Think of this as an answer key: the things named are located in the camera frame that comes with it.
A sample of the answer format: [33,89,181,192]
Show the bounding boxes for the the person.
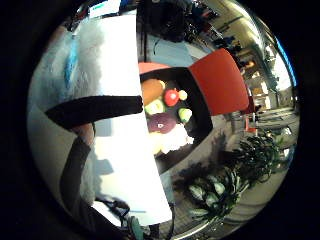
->
[27,19,105,113]

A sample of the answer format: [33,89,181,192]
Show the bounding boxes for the brown toy potato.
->
[141,78,165,106]

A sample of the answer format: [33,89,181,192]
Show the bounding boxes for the green toy fruit half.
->
[144,98,166,116]

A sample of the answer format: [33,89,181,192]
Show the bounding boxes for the purple toy eggplant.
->
[147,112,177,135]

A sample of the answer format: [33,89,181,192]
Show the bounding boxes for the yellow toy fruit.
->
[149,131,164,155]

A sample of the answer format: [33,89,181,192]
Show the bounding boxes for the red toy apple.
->
[163,88,181,108]

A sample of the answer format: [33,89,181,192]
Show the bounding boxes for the white toy vegetable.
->
[159,123,195,155]

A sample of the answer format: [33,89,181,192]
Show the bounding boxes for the green toy pear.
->
[177,107,194,124]

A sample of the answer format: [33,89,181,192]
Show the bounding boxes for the computer monitor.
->
[87,0,123,20]

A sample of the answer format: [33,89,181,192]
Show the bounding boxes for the black equipment stand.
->
[136,0,202,43]

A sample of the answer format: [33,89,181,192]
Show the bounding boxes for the red box with black inside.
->
[137,48,255,175]

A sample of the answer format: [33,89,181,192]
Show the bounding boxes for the pale-leaved green plant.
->
[173,165,249,225]

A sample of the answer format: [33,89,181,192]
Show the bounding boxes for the red chair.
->
[244,95,258,135]

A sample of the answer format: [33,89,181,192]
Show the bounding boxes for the dark green potted plant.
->
[229,132,289,188]

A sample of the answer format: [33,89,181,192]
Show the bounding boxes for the blue lanyard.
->
[64,35,80,88]

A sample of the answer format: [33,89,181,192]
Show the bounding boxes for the teal tool handle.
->
[129,215,145,240]

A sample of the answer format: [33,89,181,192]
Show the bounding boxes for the black cable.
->
[168,202,177,239]

